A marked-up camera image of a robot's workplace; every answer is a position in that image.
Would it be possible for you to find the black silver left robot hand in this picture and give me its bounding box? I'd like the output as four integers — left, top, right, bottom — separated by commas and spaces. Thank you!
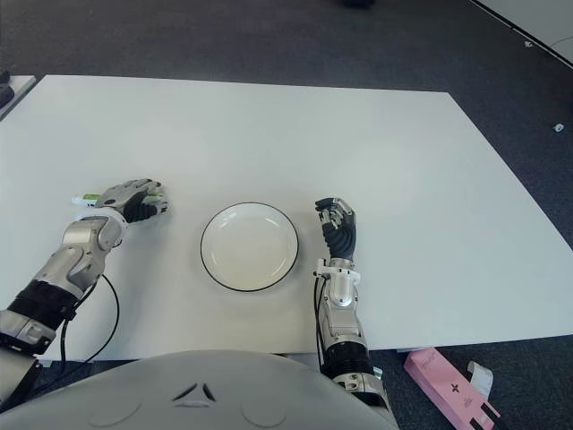
96, 178, 170, 224

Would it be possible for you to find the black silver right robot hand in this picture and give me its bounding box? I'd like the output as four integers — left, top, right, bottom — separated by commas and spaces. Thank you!
314, 195, 361, 261

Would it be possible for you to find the green white toothpaste tube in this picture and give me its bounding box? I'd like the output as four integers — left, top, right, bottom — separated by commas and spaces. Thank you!
73, 187, 166, 210

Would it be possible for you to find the white plate with black rim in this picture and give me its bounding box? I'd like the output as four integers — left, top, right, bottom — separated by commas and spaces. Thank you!
200, 202, 300, 293

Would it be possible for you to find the grey side table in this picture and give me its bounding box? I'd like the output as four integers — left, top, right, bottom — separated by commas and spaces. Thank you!
0, 74, 37, 122

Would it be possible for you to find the pink cardboard box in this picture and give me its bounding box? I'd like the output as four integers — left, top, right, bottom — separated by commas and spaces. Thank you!
403, 348, 501, 430

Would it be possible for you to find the grey robot torso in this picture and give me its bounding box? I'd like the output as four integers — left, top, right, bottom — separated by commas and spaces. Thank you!
0, 349, 406, 430

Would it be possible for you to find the white paper slip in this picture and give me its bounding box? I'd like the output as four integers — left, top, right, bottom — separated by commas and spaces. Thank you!
466, 360, 494, 398

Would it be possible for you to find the white neighbouring table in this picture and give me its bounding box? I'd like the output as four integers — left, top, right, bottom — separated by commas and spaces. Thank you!
467, 0, 573, 71

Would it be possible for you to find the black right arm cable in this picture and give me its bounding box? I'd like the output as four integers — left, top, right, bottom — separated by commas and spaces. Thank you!
312, 275, 330, 373

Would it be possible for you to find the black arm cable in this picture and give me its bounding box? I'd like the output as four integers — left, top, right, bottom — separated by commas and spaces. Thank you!
33, 272, 121, 395
312, 275, 330, 373

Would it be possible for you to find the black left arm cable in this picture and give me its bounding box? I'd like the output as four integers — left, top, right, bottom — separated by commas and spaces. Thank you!
33, 272, 121, 395

